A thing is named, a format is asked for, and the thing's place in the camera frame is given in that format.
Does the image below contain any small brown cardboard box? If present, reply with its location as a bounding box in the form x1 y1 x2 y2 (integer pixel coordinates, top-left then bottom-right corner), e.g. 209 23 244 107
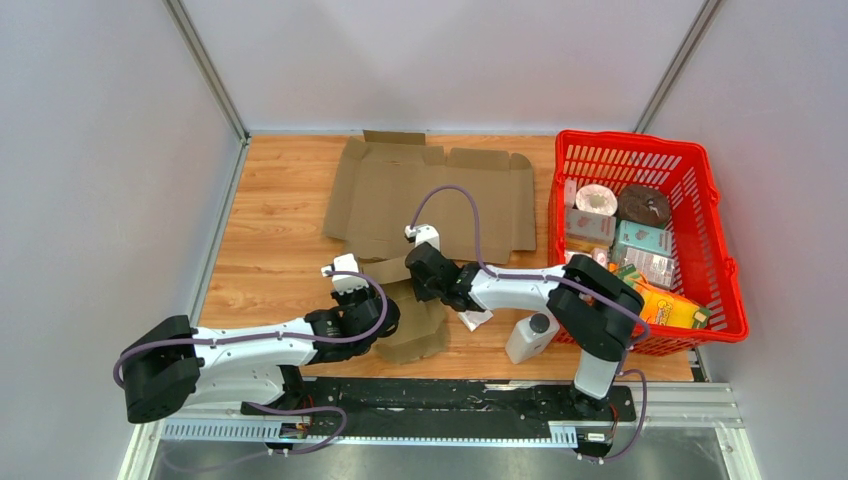
362 257 450 365

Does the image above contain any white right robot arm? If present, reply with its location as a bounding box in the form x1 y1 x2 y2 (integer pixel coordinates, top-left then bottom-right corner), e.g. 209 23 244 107
404 243 650 419

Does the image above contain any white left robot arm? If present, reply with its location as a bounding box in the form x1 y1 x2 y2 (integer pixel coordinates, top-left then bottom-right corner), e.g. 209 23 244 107
118 287 401 424

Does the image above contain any pink grey snack box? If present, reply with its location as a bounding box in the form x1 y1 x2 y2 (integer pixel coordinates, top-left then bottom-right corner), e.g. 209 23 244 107
564 209 616 249

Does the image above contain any teal snack box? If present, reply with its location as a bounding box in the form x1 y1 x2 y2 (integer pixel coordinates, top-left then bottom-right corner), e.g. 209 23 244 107
612 220 673 257

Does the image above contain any white printed snack box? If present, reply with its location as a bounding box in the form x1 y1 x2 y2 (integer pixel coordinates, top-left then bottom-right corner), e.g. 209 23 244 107
611 248 677 290

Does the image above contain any yellow orange snack box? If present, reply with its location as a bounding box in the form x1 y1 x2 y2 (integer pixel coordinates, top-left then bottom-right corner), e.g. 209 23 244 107
633 280 712 329

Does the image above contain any small white paper tag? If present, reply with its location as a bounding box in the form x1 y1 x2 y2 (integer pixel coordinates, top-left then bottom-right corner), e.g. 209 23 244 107
457 310 493 332

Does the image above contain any large flat cardboard sheet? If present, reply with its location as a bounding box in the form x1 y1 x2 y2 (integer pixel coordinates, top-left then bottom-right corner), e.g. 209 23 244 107
322 131 537 264

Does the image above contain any white bottle black cap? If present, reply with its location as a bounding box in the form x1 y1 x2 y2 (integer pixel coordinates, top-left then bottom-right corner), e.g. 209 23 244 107
505 312 560 364

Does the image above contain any pink white small packet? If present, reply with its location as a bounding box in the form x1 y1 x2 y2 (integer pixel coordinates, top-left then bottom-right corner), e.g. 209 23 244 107
565 248 609 268

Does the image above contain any white tissue roll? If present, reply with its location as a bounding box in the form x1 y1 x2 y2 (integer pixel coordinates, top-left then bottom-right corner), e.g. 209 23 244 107
575 183 618 216

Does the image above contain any green snack packet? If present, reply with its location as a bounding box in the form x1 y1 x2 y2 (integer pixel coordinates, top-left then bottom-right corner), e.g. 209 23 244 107
613 264 649 292

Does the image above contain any brown round chocolate pastry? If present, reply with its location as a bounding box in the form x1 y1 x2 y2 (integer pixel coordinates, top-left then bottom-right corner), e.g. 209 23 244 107
617 184 672 228

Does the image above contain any red plastic basket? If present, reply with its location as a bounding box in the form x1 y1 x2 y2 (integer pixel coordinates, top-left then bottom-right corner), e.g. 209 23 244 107
548 130 749 356

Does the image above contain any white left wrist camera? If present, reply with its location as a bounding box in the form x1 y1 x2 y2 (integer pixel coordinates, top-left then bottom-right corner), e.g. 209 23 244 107
320 253 369 295

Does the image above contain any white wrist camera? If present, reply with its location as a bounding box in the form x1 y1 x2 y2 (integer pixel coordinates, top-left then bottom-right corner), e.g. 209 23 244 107
404 224 440 251
320 253 369 295

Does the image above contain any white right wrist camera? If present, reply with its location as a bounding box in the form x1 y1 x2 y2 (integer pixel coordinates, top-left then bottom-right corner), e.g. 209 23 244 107
404 224 440 251

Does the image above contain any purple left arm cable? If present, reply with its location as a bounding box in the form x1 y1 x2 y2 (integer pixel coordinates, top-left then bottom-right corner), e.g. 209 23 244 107
112 268 392 475

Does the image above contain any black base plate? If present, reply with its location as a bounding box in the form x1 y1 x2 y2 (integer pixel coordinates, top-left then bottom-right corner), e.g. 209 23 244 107
238 376 637 448

